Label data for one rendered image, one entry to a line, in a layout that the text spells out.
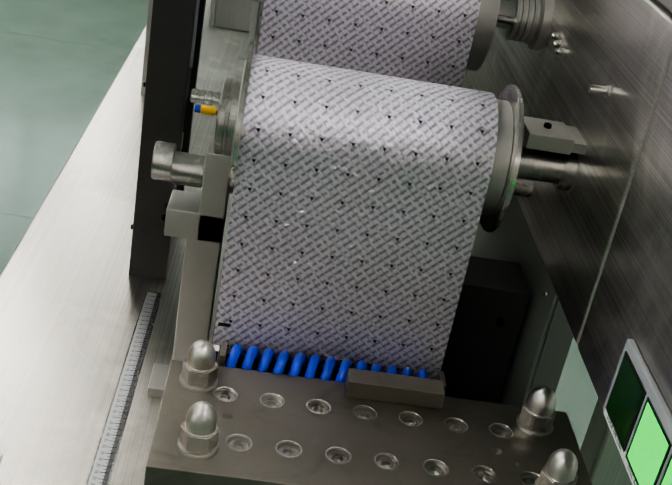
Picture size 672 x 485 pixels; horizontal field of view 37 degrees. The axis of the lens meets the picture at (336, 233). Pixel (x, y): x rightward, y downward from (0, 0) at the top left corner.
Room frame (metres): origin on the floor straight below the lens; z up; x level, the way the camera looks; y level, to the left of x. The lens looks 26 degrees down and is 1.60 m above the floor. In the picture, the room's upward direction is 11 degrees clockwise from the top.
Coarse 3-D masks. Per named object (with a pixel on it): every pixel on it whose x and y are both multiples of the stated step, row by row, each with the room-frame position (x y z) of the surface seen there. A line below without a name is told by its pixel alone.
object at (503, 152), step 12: (240, 96) 0.88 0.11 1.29; (504, 108) 0.94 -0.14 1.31; (504, 120) 0.92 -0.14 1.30; (504, 132) 0.91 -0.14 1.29; (504, 144) 0.90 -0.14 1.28; (504, 156) 0.90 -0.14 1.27; (492, 168) 0.89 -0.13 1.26; (504, 168) 0.90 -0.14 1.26; (492, 180) 0.89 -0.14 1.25; (504, 180) 0.89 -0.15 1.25; (492, 192) 0.89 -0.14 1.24; (492, 204) 0.90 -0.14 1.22
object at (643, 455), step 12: (648, 408) 0.62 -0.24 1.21; (648, 420) 0.61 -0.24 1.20; (636, 432) 0.62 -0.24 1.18; (648, 432) 0.61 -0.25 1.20; (660, 432) 0.59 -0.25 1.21; (636, 444) 0.62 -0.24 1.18; (648, 444) 0.60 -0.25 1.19; (660, 444) 0.59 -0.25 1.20; (636, 456) 0.61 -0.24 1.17; (648, 456) 0.59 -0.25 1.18; (660, 456) 0.58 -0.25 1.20; (636, 468) 0.60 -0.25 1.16; (648, 468) 0.59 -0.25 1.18; (648, 480) 0.58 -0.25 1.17
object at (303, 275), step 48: (240, 192) 0.87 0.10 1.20; (240, 240) 0.87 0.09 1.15; (288, 240) 0.87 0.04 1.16; (336, 240) 0.87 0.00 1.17; (384, 240) 0.88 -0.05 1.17; (432, 240) 0.88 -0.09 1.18; (240, 288) 0.87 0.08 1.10; (288, 288) 0.87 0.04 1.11; (336, 288) 0.88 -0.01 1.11; (384, 288) 0.88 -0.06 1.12; (432, 288) 0.88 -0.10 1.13; (240, 336) 0.87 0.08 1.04; (288, 336) 0.87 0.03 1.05; (336, 336) 0.88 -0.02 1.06; (384, 336) 0.88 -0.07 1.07; (432, 336) 0.89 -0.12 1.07
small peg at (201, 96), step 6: (192, 90) 0.91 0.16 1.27; (198, 90) 0.91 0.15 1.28; (204, 90) 0.91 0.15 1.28; (192, 96) 0.91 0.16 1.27; (198, 96) 0.91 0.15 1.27; (204, 96) 0.91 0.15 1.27; (210, 96) 0.91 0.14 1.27; (216, 96) 0.91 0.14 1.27; (192, 102) 0.91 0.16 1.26; (198, 102) 0.91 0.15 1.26; (204, 102) 0.91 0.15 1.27; (210, 102) 0.91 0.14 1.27; (216, 102) 0.91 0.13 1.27
